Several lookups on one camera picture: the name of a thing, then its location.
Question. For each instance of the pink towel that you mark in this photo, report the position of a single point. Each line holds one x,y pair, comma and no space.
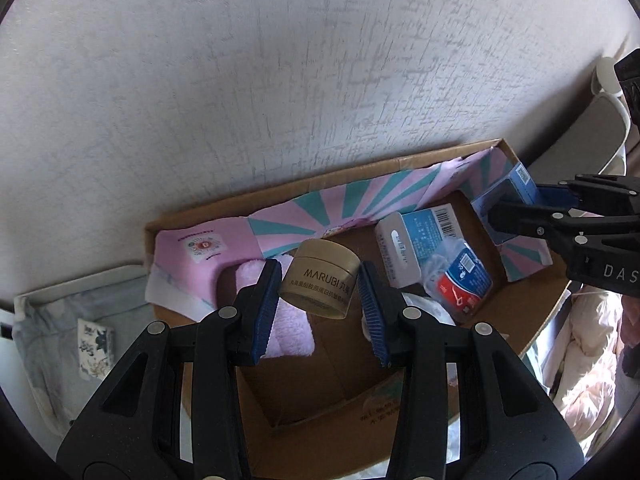
292,330

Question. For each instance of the white chair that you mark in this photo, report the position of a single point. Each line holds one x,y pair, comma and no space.
590,125

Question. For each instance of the red label plastic pack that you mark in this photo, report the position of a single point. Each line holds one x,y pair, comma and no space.
462,285

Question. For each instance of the pink quilt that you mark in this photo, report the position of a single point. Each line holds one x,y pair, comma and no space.
585,360

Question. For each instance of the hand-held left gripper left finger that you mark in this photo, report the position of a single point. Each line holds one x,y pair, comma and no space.
265,310

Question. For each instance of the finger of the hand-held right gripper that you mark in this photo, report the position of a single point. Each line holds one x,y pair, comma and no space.
525,222
552,196

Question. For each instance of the small blue box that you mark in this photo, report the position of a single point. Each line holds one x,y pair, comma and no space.
510,180

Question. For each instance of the grey floral bed sheet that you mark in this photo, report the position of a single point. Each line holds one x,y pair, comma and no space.
45,350

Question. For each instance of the pink lined cardboard box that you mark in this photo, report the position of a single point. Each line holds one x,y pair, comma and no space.
320,360

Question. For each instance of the floral tissue pack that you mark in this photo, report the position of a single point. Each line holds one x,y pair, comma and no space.
95,347

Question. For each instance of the gold jar with black lid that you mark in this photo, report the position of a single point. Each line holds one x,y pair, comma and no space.
320,280

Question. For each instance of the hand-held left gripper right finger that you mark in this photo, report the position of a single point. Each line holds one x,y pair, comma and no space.
375,315

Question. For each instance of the white and blue box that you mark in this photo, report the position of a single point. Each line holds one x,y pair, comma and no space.
415,240

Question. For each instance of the white floral cloth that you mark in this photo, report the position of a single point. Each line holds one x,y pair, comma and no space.
430,310

